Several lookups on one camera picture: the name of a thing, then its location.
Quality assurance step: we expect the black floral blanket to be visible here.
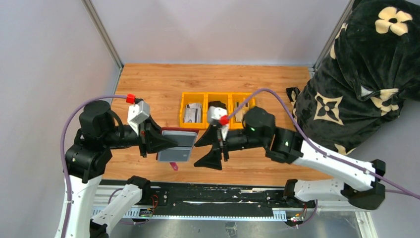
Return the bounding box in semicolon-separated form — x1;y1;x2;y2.
287;0;420;155

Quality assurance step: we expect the red leather card holder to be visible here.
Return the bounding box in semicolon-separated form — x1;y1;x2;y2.
156;127;200;171

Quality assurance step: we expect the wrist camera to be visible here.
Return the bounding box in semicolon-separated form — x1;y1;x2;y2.
207;106;229;141
127;100;151;136

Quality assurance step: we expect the purple cable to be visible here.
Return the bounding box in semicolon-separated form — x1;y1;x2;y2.
59;94;137;238
219;88;420;228

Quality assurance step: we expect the black cards stack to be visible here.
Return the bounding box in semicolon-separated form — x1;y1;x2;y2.
208;101;227;116

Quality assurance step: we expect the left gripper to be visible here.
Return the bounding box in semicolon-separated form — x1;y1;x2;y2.
104;112;179;156

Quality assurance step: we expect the aluminium frame rail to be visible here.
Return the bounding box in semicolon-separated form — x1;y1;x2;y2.
59;184;378;238

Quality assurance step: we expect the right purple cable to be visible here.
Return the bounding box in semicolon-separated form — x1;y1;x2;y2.
219;88;420;228

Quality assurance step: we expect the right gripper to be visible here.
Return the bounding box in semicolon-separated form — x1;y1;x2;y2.
194;124;267;171

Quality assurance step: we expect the white cards stack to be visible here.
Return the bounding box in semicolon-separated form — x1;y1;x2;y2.
183;103;202;123

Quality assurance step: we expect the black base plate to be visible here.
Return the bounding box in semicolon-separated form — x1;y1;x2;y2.
137;182;315;217

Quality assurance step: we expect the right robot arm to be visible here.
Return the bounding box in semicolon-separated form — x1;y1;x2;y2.
195;107;386;210

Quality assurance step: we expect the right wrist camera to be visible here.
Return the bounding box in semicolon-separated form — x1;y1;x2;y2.
207;106;229;141

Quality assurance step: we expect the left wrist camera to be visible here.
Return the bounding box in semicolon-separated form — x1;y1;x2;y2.
127;100;151;136

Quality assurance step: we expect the left yellow bin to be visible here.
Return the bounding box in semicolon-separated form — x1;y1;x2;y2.
179;92;208;129

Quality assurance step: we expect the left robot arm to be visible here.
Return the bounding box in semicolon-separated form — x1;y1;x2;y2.
55;97;177;238

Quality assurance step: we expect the tan cards stack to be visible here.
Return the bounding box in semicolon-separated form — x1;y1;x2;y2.
234;101;255;123

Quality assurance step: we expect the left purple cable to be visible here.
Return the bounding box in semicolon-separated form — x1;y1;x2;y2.
59;94;137;238

